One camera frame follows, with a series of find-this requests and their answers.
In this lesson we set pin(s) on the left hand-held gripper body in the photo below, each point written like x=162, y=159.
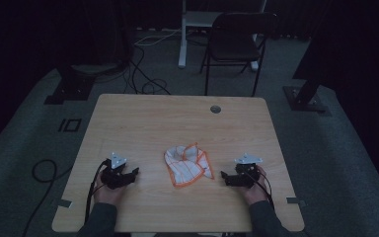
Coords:
x=115, y=174

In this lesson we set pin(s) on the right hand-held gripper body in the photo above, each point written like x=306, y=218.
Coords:
x=245, y=173

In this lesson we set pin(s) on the white cloth with orange edge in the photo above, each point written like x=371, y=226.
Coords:
x=186, y=168

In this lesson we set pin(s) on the person's left hand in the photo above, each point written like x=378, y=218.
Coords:
x=108, y=196

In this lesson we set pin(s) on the person's right hand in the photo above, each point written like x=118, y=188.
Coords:
x=256, y=194

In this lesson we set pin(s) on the grey tape piece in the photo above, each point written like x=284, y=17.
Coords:
x=294, y=200
x=65, y=203

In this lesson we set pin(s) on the grey table grommet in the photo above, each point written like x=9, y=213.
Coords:
x=215, y=109

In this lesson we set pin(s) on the black floor stand base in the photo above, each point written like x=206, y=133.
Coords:
x=70, y=90

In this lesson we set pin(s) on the black slanted stand with base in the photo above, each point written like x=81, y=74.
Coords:
x=306, y=95

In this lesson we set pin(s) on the grey round stand base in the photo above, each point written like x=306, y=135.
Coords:
x=95, y=68

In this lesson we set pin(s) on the black folding chair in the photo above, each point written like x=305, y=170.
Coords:
x=233, y=42

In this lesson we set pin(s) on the white desk frame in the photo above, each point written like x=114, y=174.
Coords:
x=187, y=33

